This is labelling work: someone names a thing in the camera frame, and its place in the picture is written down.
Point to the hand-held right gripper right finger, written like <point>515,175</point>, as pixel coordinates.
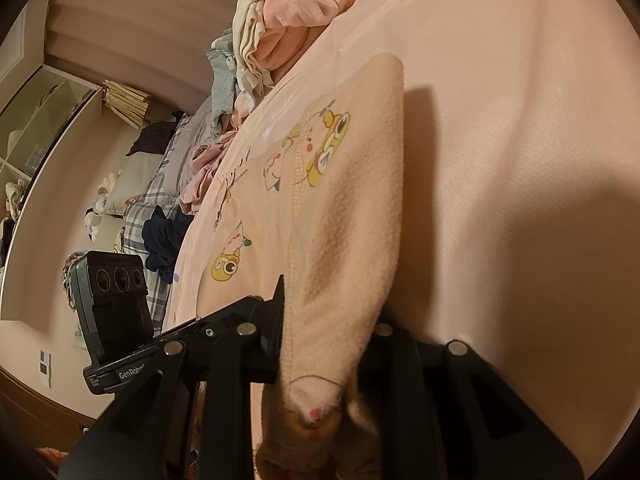
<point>400,360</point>

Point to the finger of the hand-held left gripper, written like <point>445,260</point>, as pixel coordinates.
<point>210,324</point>

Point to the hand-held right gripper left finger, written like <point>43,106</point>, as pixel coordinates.
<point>277,320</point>

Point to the peach cartoon print garment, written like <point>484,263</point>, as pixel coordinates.
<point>340,210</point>

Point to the dark navy garment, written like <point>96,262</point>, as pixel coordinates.
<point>162,240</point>

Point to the white plush toy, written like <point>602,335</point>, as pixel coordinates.
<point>97,210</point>

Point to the plaid blanket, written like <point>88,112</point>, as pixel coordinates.
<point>150,200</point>

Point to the small pink garment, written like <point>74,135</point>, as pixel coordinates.
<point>200,180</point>

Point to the red fuzzy rug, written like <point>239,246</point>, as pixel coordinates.
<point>50,462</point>

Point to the dark brown cloth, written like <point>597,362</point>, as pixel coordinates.
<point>150,137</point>

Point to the light grey quilt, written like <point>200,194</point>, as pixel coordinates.
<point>187,145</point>

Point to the straw-coloured bundle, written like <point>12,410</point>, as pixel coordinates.
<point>125,102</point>

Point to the white shelf unit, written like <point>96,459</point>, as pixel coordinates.
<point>50,110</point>

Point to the grey garment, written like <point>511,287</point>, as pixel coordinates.
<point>222,85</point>

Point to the pink printed bed sheet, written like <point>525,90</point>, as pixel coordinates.
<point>500,110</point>

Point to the pink fleece cloth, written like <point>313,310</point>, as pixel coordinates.
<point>295,10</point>

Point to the white wall switch panel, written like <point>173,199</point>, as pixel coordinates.
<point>45,369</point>

